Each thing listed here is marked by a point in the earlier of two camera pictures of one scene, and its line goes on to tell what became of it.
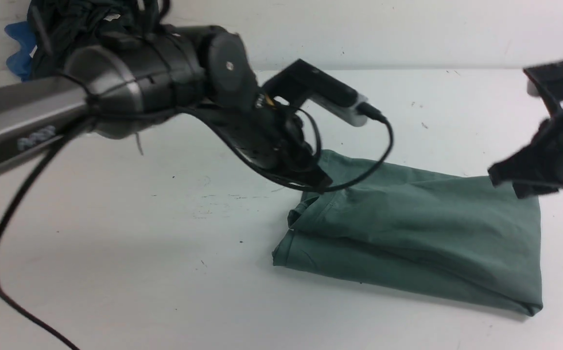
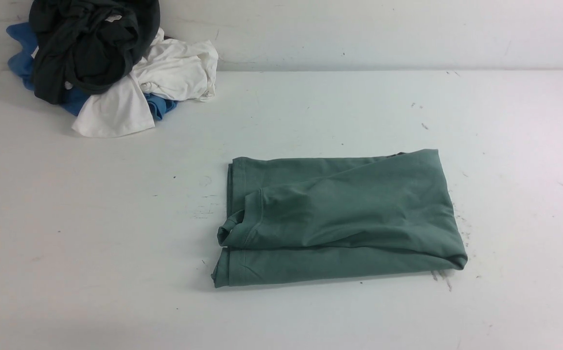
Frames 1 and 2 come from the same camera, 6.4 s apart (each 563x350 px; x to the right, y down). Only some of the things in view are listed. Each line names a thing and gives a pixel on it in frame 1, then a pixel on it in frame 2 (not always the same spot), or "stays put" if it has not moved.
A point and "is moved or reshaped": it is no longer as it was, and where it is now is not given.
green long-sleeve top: (461, 234) is moved or reshaped
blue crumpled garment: (19, 63) stays put
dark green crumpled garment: (59, 27) stays put
